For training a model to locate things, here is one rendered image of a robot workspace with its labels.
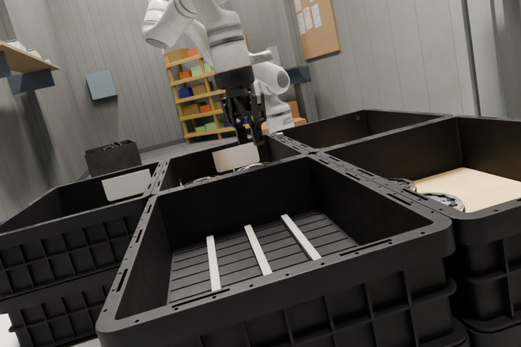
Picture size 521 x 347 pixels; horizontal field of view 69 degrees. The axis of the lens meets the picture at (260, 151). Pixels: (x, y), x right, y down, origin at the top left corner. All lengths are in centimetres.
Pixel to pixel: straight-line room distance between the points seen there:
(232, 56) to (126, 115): 919
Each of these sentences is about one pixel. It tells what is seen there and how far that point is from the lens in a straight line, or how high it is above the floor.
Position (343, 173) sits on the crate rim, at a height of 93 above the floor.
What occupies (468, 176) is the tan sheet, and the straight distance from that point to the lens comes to 78.
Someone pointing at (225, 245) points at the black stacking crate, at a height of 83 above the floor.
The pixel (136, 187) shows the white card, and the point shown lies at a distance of 109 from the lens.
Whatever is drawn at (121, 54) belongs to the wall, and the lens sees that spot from 998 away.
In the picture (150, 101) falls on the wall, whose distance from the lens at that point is 988.
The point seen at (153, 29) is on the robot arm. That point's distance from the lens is 100.
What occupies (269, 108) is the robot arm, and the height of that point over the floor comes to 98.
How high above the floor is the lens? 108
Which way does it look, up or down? 10 degrees down
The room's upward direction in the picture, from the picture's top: 13 degrees counter-clockwise
